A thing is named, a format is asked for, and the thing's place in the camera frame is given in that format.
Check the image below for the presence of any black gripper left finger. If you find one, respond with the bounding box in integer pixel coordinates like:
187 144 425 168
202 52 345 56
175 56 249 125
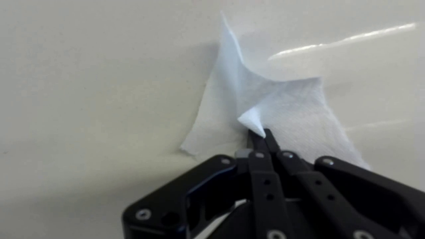
123 129 293 239

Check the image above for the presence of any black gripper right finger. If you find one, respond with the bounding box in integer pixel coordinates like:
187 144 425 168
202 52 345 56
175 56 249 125
265 128 425 239

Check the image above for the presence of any white paper napkin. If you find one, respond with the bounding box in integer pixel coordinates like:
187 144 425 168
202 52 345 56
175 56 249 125
179 12 375 172

